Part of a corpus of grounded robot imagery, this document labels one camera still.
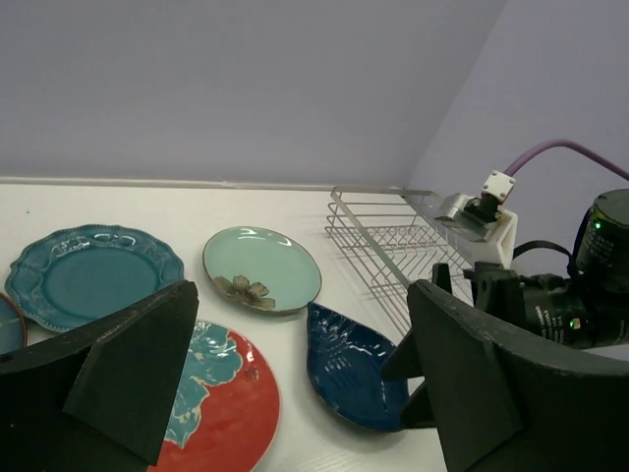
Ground teal scalloped plate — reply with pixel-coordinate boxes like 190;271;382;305
5;224;185;332

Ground dark blue leaf plate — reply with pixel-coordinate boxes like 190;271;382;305
306;302;409;433

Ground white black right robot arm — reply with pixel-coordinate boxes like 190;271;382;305
381;189;628;471

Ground red and teal plate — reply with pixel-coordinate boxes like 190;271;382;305
148;321;281;472

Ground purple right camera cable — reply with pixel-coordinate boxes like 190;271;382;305
504;140;629;181

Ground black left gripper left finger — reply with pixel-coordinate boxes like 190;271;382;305
1;280;199;471

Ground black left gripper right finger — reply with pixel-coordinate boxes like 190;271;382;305
381;280;628;471

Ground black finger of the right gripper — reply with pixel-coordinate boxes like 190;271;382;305
431;263;452;293

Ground metal wire dish rack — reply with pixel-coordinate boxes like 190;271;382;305
325;186;473;334

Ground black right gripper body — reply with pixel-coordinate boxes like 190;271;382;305
464;263;593;349

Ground light green flower plate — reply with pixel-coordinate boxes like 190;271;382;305
202;226;322;315

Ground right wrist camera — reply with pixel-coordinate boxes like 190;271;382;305
434;171;518;269

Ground dark teal blossom plate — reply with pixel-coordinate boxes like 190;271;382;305
0;293;28;354

